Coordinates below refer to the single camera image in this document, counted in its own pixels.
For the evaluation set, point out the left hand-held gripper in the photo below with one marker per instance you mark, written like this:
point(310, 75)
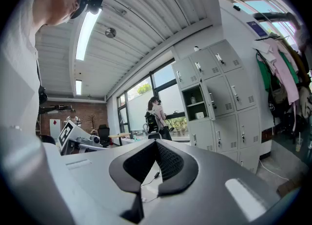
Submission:
point(70, 131)

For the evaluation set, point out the brown hanging coat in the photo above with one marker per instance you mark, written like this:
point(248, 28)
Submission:
point(298, 63)

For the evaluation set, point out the blue wall poster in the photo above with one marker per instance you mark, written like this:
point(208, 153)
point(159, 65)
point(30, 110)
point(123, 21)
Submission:
point(257, 28)

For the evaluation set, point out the round metal ceiling fixture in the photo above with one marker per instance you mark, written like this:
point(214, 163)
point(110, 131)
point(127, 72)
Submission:
point(110, 32)

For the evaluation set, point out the black head-mounted camera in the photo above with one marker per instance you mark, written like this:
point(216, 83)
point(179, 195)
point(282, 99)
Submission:
point(95, 2)

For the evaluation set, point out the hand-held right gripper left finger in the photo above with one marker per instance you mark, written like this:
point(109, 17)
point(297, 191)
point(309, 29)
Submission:
point(97, 182)

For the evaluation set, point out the beige metal locker cabinet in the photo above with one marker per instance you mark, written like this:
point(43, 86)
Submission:
point(243, 90)

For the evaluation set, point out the person's white sweater torso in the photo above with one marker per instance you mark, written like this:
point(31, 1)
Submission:
point(17, 73)

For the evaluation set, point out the large glass window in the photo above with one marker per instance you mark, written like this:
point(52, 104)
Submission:
point(139, 112)

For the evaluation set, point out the small white security camera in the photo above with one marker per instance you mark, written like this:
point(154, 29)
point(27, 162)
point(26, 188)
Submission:
point(196, 48)

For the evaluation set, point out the black hanging bag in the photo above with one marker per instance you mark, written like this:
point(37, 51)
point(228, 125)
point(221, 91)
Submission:
point(278, 107)

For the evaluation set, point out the black office chair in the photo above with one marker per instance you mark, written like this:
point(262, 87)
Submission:
point(104, 134)

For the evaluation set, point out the green hanging garment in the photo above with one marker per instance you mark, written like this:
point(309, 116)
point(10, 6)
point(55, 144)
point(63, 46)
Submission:
point(263, 73)

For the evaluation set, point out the long ceiling light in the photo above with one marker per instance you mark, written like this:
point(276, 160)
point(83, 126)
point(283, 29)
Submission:
point(87, 34)

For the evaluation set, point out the person's head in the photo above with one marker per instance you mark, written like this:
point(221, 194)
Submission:
point(56, 2)

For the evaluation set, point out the wooden table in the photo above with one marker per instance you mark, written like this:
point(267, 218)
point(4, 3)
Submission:
point(119, 135)

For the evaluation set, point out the wooden coat stand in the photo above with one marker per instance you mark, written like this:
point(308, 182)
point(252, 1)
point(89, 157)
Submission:
point(92, 123)

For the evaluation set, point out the plastic drink cup with straw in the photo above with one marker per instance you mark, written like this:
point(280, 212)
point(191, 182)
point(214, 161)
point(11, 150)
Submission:
point(298, 144)

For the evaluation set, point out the short ceiling light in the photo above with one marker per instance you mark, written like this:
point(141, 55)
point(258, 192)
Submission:
point(78, 87)

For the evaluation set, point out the white tissue box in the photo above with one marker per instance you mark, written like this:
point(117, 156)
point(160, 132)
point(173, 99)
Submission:
point(200, 115)

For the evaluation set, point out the locker door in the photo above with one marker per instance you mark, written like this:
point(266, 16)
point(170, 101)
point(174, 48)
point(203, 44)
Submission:
point(207, 99)

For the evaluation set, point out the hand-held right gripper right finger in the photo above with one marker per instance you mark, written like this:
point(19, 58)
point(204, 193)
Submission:
point(207, 194)

